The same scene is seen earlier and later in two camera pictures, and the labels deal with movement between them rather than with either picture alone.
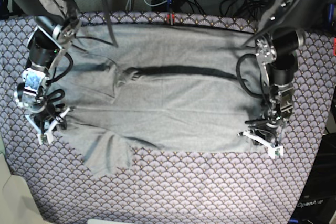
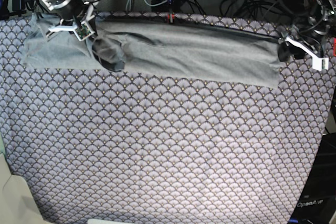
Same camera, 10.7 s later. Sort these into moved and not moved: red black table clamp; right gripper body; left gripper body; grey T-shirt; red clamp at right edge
Moved: left gripper body; right gripper body; grey T-shirt
Not moved: red black table clamp; red clamp at right edge
